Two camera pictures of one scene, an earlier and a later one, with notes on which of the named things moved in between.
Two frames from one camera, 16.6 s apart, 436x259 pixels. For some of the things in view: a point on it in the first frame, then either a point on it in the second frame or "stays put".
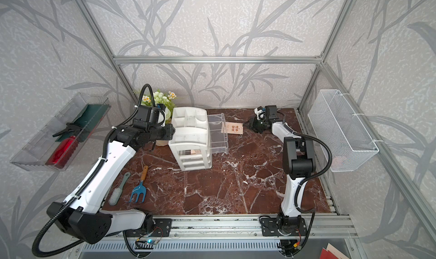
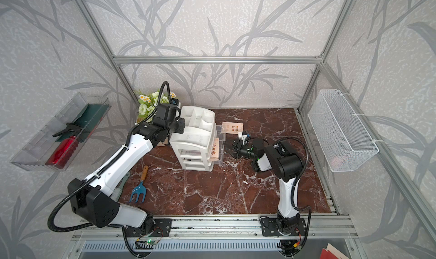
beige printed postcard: [234, 128] stays put
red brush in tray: [63, 152] stays put
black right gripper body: [258, 125] -> [243, 151]
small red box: [331, 252] stays put
